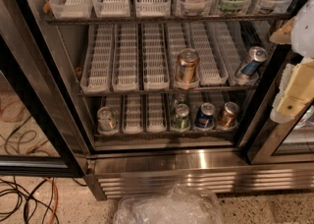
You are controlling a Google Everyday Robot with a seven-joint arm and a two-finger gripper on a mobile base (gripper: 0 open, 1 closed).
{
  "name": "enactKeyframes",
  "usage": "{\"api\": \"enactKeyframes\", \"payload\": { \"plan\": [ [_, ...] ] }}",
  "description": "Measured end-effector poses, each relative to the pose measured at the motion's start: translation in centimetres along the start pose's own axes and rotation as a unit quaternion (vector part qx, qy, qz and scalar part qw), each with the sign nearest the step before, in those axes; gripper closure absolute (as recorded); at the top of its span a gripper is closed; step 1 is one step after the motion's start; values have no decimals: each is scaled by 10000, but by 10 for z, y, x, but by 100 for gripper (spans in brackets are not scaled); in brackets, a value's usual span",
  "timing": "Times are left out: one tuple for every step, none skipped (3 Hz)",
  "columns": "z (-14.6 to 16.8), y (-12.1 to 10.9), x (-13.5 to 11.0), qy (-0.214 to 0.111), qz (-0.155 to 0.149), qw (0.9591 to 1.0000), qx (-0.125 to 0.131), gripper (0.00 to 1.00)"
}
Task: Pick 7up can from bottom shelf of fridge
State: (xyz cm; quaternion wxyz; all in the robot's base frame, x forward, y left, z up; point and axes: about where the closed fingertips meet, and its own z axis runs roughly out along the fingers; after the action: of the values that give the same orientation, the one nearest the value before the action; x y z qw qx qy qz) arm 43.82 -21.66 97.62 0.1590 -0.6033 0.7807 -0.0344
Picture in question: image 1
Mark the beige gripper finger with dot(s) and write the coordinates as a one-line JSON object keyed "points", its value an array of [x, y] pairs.
{"points": [[302, 88], [283, 35]]}

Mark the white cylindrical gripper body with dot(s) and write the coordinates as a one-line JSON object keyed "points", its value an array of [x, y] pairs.
{"points": [[304, 36]]}

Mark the silver 7up can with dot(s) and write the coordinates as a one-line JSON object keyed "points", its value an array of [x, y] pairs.
{"points": [[106, 120]]}

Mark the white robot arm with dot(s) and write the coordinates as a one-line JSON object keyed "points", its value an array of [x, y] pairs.
{"points": [[296, 88]]}

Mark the blue silver slim can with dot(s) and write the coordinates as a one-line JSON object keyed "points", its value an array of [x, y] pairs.
{"points": [[254, 59]]}

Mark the right glass fridge door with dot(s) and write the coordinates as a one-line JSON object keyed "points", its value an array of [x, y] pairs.
{"points": [[262, 140]]}

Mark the glass fridge door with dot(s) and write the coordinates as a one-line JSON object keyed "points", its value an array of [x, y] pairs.
{"points": [[38, 61], [262, 140]]}

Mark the copper can bottom shelf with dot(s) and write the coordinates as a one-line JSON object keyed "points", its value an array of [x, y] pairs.
{"points": [[227, 116]]}

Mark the blue soda can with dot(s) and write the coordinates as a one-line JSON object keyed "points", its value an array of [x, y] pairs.
{"points": [[204, 119]]}

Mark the gold can middle shelf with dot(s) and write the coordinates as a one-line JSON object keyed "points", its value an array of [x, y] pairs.
{"points": [[186, 66]]}

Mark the green soda can behind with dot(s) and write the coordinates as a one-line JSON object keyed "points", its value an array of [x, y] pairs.
{"points": [[179, 98]]}

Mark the green soda can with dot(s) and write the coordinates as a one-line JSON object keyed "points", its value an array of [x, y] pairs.
{"points": [[179, 98], [180, 117]]}

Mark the green soda can front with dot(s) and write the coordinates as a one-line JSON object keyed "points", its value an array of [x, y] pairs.
{"points": [[180, 117]]}

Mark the steel fridge base grille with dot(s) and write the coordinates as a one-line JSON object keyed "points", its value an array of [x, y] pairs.
{"points": [[117, 175]]}

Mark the left glass fridge door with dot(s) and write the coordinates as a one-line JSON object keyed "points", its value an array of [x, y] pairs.
{"points": [[38, 61]]}

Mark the crumpled clear plastic bag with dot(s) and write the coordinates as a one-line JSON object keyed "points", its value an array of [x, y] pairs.
{"points": [[179, 205]]}

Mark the top wire shelf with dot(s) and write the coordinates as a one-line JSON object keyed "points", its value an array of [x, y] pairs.
{"points": [[163, 20]]}

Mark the wire shelf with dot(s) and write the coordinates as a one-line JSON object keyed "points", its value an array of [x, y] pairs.
{"points": [[169, 134], [170, 90], [163, 20]]}

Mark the middle wire shelf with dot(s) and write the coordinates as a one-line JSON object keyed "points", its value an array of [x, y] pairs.
{"points": [[170, 90]]}

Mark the bottom wire shelf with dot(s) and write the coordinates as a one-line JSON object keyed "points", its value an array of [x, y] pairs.
{"points": [[169, 134]]}

